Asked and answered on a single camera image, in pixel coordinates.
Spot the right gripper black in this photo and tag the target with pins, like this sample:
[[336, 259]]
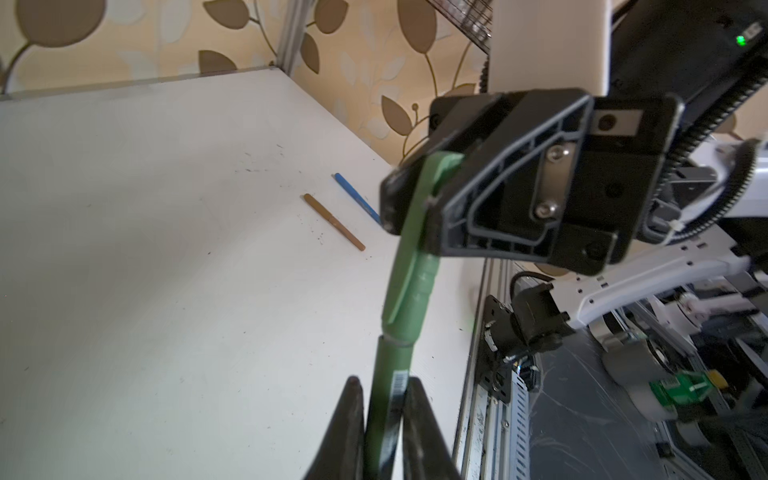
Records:
[[558, 177]]

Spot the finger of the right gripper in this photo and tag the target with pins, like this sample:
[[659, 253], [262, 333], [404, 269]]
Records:
[[398, 187]]

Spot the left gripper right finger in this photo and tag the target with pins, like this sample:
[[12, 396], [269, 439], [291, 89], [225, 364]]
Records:
[[425, 453]]

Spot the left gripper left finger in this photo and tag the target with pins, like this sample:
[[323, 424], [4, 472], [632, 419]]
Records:
[[340, 455]]

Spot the blue pen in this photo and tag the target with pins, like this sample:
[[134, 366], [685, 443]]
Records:
[[357, 197]]

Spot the brown pen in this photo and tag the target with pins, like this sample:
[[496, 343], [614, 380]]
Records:
[[333, 221]]

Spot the green pen cap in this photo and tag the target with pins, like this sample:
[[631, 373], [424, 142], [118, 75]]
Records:
[[414, 270]]

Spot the green pen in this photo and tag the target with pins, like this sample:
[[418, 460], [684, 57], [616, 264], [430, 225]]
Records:
[[388, 390]]

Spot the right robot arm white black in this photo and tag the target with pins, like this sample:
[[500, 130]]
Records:
[[708, 213]]

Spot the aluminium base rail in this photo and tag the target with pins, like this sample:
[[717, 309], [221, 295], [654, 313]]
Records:
[[492, 439]]

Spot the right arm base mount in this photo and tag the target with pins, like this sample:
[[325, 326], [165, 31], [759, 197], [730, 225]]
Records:
[[516, 342]]

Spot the right wire basket black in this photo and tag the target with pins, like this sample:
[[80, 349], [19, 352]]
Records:
[[472, 17]]

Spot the aluminium frame right post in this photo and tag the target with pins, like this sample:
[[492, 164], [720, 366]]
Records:
[[295, 21]]

